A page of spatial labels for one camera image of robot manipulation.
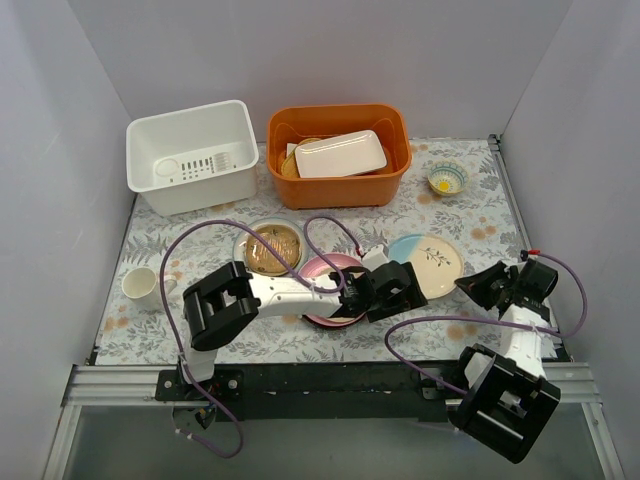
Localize blue and cream plate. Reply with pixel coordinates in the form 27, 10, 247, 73
388, 234, 464, 300

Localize pink plate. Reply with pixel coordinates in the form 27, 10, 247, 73
299, 253, 364, 329

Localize brown glossy small plate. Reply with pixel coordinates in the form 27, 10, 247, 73
245, 224, 302, 276

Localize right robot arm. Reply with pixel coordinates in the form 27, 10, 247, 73
449, 251, 561, 464

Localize tan round plate in bin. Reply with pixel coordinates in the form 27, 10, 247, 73
278, 138, 319, 178

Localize orange plastic bin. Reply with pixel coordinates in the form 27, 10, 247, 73
266, 103, 412, 210

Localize white plastic bin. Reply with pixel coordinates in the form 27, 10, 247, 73
126, 100, 259, 216

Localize floral table mat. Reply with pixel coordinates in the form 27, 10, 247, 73
93, 138, 571, 366

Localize patterned small bowl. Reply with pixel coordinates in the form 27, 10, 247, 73
427, 160, 470, 196

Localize white rectangular tray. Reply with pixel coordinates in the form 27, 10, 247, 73
293, 130, 387, 179

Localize white ceramic mug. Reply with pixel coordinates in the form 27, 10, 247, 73
121, 267, 178, 311

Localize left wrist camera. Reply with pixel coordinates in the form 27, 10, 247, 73
361, 244, 389, 272

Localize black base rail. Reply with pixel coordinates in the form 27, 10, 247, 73
154, 360, 481, 422

